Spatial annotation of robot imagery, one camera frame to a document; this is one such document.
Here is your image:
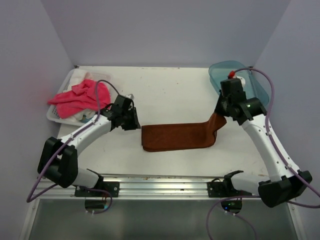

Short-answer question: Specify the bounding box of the brown towel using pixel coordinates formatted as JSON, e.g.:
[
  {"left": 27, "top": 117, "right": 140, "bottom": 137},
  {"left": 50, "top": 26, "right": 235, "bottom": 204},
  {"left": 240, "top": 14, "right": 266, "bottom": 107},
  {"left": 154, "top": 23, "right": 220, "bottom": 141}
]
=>
[{"left": 141, "top": 113, "right": 227, "bottom": 152}]

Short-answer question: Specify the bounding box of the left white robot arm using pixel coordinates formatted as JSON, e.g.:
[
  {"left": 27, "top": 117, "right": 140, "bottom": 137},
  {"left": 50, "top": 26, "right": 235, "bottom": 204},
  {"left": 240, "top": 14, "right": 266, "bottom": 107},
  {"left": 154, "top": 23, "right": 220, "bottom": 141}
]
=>
[{"left": 37, "top": 94, "right": 141, "bottom": 197}]

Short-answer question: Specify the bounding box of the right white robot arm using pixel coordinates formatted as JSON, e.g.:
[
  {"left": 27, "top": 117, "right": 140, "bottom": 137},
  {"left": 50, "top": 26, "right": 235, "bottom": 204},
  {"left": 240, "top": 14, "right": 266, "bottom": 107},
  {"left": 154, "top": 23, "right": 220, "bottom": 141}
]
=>
[{"left": 214, "top": 78, "right": 313, "bottom": 208}]

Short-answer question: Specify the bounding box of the blue transparent plastic tub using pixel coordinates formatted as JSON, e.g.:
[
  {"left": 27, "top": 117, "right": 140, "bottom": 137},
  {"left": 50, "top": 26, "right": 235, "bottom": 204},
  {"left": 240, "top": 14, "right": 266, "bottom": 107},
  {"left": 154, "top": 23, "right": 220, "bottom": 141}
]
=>
[{"left": 208, "top": 60, "right": 269, "bottom": 107}]

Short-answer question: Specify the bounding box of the pink towel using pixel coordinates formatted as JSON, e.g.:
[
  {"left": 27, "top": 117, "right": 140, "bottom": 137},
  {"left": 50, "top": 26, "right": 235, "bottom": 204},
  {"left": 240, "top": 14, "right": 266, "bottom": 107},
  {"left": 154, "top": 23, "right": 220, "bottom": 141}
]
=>
[{"left": 47, "top": 79, "right": 111, "bottom": 119}]

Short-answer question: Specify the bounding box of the white plastic basket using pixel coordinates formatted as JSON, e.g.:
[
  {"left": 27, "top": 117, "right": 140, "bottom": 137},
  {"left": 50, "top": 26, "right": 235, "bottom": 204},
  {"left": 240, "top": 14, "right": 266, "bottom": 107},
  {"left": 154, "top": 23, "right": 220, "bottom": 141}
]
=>
[{"left": 46, "top": 68, "right": 112, "bottom": 126}]

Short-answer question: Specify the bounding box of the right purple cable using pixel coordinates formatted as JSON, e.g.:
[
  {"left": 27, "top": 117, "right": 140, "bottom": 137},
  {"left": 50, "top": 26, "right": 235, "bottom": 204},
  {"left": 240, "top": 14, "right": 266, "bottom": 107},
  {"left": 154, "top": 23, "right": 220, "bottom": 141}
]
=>
[{"left": 207, "top": 67, "right": 320, "bottom": 240}]

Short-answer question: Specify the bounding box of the purple cable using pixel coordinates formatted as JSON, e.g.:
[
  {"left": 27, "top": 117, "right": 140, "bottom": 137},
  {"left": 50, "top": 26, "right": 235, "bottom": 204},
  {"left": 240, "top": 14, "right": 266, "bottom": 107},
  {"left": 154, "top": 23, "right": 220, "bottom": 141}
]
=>
[
  {"left": 26, "top": 79, "right": 118, "bottom": 215},
  {"left": 207, "top": 67, "right": 320, "bottom": 240}
]

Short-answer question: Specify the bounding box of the aluminium mounting rail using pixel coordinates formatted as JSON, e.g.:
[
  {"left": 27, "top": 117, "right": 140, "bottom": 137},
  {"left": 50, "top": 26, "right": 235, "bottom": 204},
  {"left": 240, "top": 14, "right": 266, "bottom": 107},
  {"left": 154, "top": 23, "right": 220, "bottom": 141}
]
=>
[{"left": 33, "top": 174, "right": 258, "bottom": 200}]

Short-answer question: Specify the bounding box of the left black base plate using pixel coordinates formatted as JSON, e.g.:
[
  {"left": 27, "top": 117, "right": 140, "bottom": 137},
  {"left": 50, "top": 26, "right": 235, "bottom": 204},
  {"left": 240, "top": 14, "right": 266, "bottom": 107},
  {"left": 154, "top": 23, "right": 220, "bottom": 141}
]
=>
[{"left": 74, "top": 181, "right": 120, "bottom": 198}]

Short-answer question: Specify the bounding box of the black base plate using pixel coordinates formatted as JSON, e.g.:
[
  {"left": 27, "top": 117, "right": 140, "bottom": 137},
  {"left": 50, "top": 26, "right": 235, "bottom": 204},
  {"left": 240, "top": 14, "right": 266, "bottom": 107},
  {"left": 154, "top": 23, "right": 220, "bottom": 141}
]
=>
[
  {"left": 74, "top": 181, "right": 120, "bottom": 198},
  {"left": 206, "top": 178, "right": 253, "bottom": 198}
]

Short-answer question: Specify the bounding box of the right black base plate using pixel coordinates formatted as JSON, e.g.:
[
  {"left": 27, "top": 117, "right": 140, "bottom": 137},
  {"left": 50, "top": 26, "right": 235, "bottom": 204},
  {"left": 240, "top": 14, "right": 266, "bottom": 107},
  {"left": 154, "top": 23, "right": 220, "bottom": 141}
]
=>
[{"left": 206, "top": 178, "right": 253, "bottom": 198}]

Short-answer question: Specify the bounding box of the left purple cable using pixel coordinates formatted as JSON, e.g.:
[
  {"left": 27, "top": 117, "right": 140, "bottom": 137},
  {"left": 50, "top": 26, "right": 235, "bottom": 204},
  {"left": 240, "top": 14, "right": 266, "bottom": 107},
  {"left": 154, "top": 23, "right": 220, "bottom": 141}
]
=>
[{"left": 26, "top": 79, "right": 118, "bottom": 215}]

